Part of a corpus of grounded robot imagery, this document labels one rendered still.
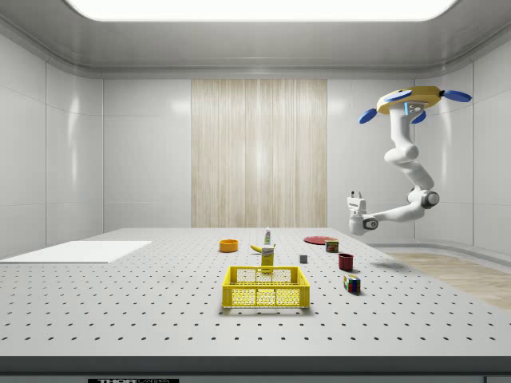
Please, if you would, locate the white board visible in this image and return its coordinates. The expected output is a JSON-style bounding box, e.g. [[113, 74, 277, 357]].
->
[[0, 240, 153, 265]]

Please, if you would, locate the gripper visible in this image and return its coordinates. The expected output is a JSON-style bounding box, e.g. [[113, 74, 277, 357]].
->
[[346, 191, 368, 217]]

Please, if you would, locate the yellow white carton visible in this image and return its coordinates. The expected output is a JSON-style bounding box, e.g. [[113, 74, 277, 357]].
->
[[260, 246, 275, 275]]

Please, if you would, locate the yellow basket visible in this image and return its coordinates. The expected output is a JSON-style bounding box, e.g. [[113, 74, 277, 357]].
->
[[221, 265, 312, 310]]

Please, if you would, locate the puzzle cube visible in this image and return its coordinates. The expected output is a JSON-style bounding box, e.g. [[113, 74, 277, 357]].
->
[[343, 274, 362, 295]]

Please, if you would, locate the drone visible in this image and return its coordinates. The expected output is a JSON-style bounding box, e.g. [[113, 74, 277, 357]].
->
[[358, 85, 473, 125]]

